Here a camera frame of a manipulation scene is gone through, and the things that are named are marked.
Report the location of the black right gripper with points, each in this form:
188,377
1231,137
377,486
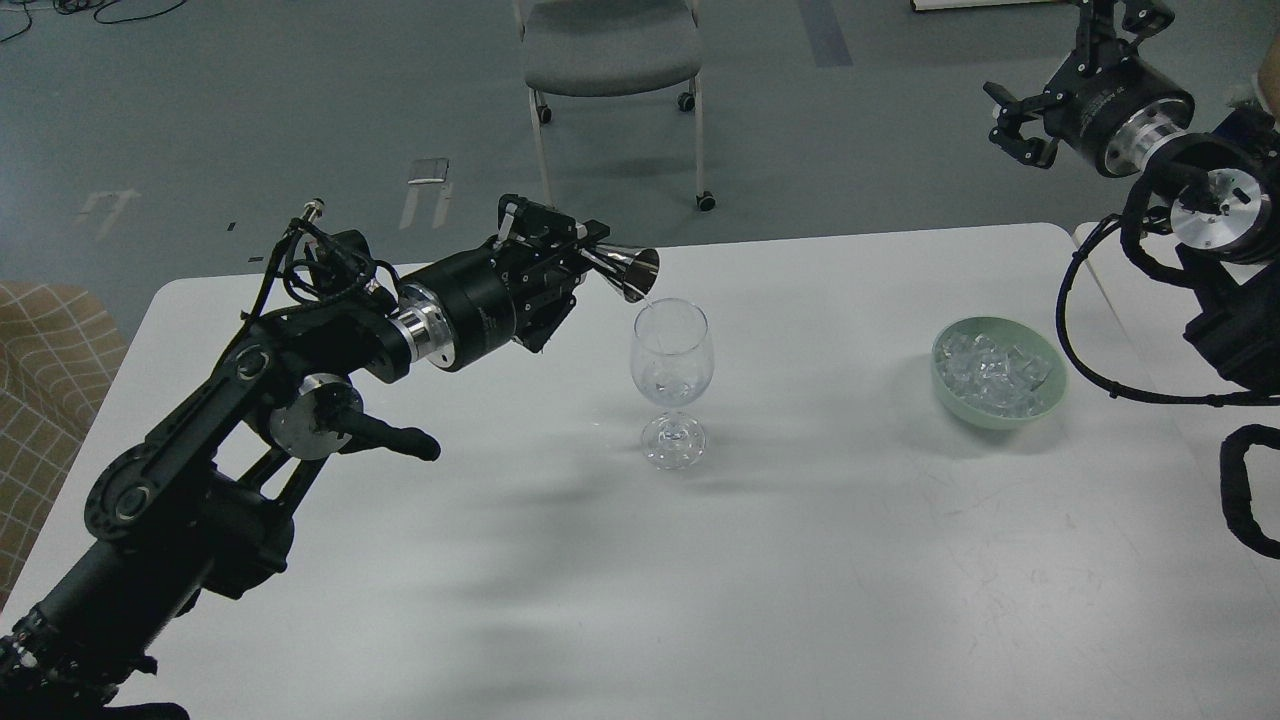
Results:
1098,100

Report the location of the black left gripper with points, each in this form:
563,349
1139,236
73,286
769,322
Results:
517,288

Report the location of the steel double jigger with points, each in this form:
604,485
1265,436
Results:
631,271

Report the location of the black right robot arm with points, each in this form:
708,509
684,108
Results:
1202,213

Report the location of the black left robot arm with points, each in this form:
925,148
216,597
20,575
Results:
206,501

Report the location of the clear wine glass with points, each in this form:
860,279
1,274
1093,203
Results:
672,362

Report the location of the pile of ice cubes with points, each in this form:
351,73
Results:
997,378

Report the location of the metal floor plate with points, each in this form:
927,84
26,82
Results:
428,171

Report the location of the white chair at right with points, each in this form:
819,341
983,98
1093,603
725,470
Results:
1261,91

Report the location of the grey office chair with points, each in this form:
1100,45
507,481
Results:
612,49

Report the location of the green bowl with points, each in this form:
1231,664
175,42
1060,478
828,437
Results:
1007,331

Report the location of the beige checkered armchair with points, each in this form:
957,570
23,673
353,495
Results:
60,352

